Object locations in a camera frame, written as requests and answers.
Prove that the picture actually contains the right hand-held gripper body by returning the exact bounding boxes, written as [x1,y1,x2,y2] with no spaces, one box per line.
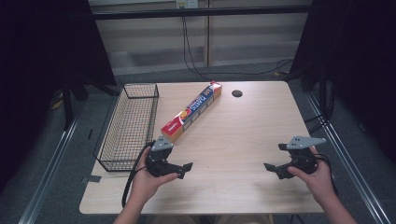
[277,135,327,175]

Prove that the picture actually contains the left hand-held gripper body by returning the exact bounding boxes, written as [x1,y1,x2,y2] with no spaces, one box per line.
[145,135,185,178]

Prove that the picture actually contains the black wire basket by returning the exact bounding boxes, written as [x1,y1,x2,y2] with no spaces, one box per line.
[92,82,161,173]

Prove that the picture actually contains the long plastic wrap box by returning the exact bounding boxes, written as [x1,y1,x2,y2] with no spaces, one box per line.
[160,80,223,144]

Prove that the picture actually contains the person's left hand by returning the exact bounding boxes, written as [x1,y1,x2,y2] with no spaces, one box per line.
[130,147,179,204]

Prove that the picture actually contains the person's right hand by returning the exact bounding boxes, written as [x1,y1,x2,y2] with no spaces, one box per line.
[287,146,336,204]

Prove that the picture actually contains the grey tape strip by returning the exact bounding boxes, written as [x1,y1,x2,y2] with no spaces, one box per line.
[79,175,103,185]

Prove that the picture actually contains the black metal stand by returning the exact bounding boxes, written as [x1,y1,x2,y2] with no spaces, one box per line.
[61,73,118,131]

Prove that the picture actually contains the dark curtain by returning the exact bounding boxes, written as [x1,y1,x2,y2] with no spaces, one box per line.
[288,0,396,162]
[0,0,118,194]

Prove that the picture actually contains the black horizontal metal bar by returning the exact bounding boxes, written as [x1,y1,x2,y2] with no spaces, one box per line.
[92,5,313,21]

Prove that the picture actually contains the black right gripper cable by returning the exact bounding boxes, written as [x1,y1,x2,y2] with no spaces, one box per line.
[314,153,340,195]

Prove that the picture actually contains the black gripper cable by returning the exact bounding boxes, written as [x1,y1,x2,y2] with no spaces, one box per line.
[314,153,340,195]
[121,140,157,208]

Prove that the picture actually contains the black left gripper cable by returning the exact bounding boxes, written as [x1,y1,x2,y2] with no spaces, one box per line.
[121,140,157,208]

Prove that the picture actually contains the black floor cables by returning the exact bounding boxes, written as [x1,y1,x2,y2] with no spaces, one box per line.
[303,83,337,134]

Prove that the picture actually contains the silver floor rail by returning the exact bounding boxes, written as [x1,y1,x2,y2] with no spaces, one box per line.
[304,91,393,224]
[18,111,82,224]

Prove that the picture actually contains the black hanging cables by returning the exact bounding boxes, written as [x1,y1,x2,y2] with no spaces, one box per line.
[181,16,295,79]

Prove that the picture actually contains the white wall socket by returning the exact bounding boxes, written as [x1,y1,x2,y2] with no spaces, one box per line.
[176,0,200,9]

